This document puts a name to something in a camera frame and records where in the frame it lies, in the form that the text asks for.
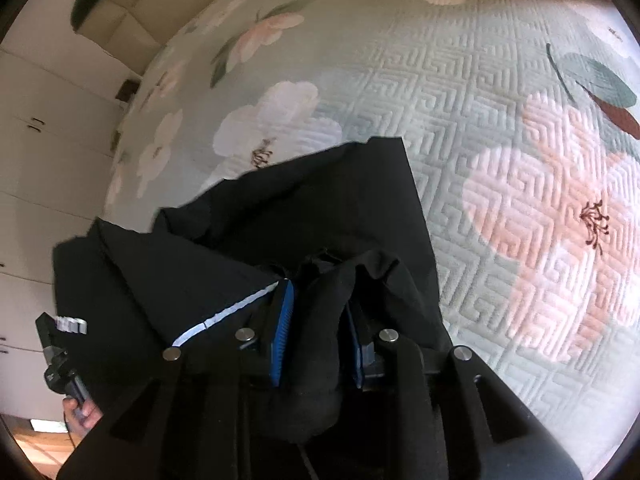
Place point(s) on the beige padded headboard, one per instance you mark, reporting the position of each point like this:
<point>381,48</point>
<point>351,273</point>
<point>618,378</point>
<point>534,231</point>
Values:
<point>135,15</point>

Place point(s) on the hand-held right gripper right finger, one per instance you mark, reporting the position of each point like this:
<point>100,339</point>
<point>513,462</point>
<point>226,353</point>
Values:
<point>356,355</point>

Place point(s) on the black jacket with reflective piping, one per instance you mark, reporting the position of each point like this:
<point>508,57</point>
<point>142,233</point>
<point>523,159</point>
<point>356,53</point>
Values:
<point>300,210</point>

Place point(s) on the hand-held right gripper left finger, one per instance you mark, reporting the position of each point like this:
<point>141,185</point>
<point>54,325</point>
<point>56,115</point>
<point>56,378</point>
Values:
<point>282,330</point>

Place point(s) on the floral quilted bed cover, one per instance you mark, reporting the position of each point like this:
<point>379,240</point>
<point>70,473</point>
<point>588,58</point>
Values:
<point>450,135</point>

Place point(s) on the white wardrobe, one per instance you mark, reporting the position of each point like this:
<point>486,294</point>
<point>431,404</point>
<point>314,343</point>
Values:
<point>50,170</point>

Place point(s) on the person's left hand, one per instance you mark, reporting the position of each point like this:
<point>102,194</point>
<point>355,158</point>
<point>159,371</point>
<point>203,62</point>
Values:
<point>86,416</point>

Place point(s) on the dark brown object by headboard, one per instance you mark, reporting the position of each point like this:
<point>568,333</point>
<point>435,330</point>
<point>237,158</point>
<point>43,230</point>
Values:
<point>127,90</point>

